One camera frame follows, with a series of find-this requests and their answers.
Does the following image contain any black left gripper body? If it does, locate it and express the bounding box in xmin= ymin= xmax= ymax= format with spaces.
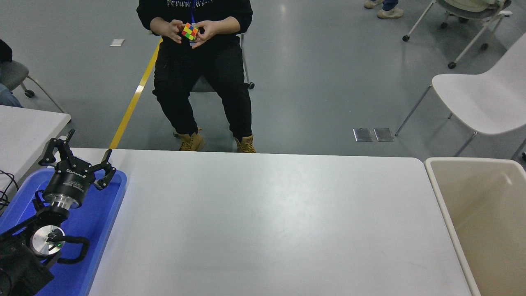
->
xmin=44 ymin=158 xmax=96 ymax=200

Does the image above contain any person's right hand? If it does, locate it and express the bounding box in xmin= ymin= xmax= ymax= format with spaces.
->
xmin=163 ymin=19 xmax=185 ymax=44

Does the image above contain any person's left hand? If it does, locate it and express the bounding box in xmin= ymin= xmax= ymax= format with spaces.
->
xmin=191 ymin=21 xmax=218 ymax=49

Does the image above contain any white side table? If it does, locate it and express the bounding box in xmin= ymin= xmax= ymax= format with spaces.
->
xmin=0 ymin=104 xmax=72 ymax=194

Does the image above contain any blue plastic tray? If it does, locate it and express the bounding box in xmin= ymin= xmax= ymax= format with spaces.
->
xmin=0 ymin=168 xmax=127 ymax=296

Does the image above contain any person in blue trousers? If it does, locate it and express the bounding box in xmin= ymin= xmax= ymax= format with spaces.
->
xmin=0 ymin=39 xmax=24 ymax=108

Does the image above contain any yellow floor tape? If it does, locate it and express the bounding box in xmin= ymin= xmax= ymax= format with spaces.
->
xmin=109 ymin=39 xmax=162 ymax=149

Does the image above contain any grey chair with thin legs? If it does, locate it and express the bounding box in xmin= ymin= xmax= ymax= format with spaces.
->
xmin=0 ymin=60 xmax=65 ymax=113

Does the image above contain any grey wheeled armchair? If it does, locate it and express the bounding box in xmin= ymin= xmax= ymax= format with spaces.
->
xmin=191 ymin=33 xmax=255 ymax=93

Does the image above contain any person with puzzle cube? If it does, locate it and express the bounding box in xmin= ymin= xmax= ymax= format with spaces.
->
xmin=136 ymin=0 xmax=256 ymax=153

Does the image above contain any person with pale shoes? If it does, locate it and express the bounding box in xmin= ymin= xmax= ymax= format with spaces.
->
xmin=364 ymin=0 xmax=404 ymax=19

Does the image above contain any large pale bin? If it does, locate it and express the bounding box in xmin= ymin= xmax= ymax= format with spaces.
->
xmin=424 ymin=157 xmax=526 ymax=296

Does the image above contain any white plastic chair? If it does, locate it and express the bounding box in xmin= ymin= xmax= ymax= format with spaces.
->
xmin=395 ymin=32 xmax=526 ymax=162

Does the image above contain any black cable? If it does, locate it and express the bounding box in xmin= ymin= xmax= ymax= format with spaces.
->
xmin=0 ymin=170 xmax=19 ymax=212

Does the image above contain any grey chair with white frame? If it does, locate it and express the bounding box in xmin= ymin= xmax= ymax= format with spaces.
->
xmin=402 ymin=0 xmax=512 ymax=69

